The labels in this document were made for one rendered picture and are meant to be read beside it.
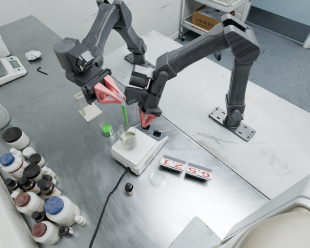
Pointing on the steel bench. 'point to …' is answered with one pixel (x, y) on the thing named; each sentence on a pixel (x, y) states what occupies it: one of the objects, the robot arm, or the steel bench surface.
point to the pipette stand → (89, 113)
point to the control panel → (151, 133)
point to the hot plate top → (141, 152)
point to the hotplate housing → (142, 159)
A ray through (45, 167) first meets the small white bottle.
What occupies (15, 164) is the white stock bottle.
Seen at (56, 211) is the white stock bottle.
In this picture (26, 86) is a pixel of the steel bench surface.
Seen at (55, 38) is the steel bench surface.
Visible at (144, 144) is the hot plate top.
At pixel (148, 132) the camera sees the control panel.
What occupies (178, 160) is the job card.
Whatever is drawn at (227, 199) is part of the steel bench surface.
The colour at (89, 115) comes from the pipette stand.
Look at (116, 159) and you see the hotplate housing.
